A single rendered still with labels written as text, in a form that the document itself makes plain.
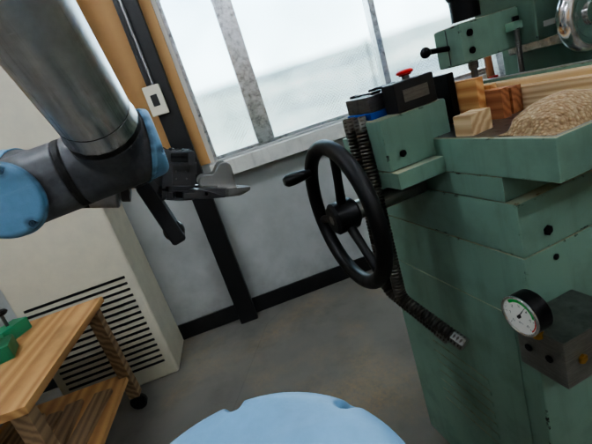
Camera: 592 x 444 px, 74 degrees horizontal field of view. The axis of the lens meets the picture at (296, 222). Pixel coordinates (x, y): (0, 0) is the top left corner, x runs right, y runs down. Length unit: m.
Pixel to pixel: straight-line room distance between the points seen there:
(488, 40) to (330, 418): 0.75
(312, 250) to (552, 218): 1.63
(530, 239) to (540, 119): 0.18
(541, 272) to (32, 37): 0.70
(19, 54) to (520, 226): 0.63
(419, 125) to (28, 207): 0.58
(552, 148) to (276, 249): 1.74
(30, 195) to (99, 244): 1.34
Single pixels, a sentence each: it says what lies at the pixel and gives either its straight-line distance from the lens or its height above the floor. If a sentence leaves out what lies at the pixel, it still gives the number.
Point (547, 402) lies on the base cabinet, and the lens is 0.86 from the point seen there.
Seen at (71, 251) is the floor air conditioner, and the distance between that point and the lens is 1.92.
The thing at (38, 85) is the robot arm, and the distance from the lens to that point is 0.44.
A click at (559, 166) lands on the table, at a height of 0.86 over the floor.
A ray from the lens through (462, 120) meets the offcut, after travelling 0.69.
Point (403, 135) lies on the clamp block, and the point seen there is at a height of 0.92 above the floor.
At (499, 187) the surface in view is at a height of 0.82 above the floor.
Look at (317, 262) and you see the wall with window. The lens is 2.23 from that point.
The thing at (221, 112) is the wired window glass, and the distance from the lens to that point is 2.11.
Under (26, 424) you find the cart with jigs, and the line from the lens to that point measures 1.35.
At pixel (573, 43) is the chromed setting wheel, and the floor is 0.98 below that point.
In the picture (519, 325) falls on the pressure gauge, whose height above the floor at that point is 0.64.
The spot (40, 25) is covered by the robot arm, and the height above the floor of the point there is 1.15.
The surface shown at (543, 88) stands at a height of 0.93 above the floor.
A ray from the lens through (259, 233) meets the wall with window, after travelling 2.12.
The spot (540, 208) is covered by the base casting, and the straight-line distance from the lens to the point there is 0.69.
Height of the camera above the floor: 1.04
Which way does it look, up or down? 17 degrees down
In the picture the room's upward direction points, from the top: 18 degrees counter-clockwise
